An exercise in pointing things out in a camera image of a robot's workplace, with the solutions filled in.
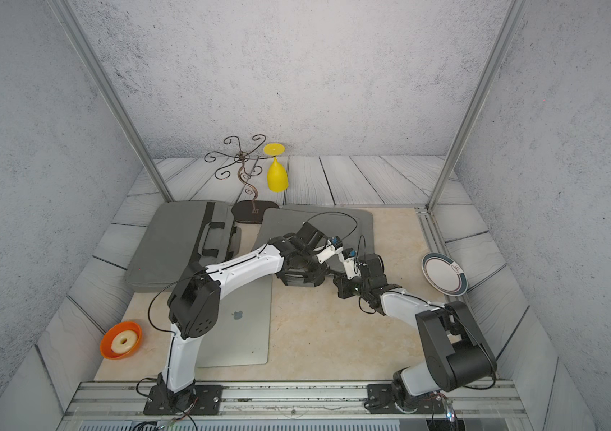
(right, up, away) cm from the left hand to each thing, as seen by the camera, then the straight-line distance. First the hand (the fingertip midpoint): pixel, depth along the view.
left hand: (332, 270), depth 89 cm
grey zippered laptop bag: (-58, +11, +16) cm, 61 cm away
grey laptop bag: (+6, +14, -12) cm, 19 cm away
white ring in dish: (-63, -21, -9) cm, 67 cm away
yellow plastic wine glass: (-20, +33, +12) cm, 40 cm away
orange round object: (-67, -18, -9) cm, 70 cm away
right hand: (+2, -3, +1) cm, 4 cm away
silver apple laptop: (-30, -22, 0) cm, 37 cm away
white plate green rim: (+43, -3, +13) cm, 45 cm away
